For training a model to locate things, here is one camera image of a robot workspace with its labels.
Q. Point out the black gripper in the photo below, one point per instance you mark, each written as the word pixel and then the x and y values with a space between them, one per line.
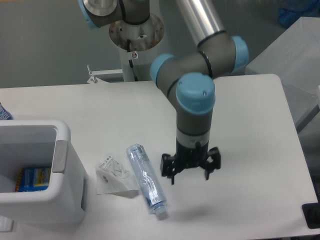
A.
pixel 190 157

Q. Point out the clear plastic water bottle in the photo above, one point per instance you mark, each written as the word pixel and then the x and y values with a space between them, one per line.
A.
pixel 147 180

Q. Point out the clear plastic wrapper bag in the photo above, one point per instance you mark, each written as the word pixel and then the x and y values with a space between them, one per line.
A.
pixel 112 177

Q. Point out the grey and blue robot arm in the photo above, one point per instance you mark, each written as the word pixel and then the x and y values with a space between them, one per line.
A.
pixel 188 82

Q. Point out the white trash can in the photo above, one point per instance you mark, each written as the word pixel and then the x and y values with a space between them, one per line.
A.
pixel 40 143

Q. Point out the grey covered box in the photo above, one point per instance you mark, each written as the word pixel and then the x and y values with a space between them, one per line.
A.
pixel 295 58

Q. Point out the blue yellow snack package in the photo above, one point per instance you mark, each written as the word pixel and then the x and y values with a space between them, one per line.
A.
pixel 33 179

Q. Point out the blue plastic bag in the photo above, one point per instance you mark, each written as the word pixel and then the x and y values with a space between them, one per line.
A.
pixel 291 10

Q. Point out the blue patterned packet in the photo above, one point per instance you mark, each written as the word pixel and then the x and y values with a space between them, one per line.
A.
pixel 4 114

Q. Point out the white paper scrap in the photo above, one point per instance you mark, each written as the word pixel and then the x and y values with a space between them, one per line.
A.
pixel 6 224

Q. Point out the white pedestal base bracket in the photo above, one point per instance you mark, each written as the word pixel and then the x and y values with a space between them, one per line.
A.
pixel 104 76

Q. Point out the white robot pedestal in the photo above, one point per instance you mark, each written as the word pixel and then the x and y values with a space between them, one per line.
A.
pixel 138 46

